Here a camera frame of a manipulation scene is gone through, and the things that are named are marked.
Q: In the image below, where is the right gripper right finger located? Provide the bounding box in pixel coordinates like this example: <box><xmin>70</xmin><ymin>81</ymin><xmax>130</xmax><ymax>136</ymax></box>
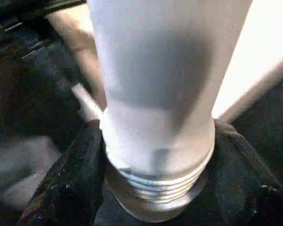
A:
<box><xmin>195</xmin><ymin>118</ymin><xmax>283</xmax><ymax>226</ymax></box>

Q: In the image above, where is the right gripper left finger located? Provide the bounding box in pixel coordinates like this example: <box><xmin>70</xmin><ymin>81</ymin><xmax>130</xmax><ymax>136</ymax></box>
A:
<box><xmin>16</xmin><ymin>118</ymin><xmax>109</xmax><ymax>226</ymax></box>

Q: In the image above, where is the white plastic table leg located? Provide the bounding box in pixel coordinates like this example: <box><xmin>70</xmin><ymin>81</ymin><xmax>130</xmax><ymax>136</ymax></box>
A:
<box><xmin>85</xmin><ymin>0</ymin><xmax>255</xmax><ymax>224</ymax></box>

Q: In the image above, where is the white plastic table top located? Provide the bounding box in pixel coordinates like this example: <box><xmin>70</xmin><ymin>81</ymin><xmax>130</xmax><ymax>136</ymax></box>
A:
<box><xmin>46</xmin><ymin>0</ymin><xmax>283</xmax><ymax>125</ymax></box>

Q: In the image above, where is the black mat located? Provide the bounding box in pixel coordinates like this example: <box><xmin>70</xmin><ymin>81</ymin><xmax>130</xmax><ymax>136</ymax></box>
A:
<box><xmin>0</xmin><ymin>0</ymin><xmax>283</xmax><ymax>226</ymax></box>

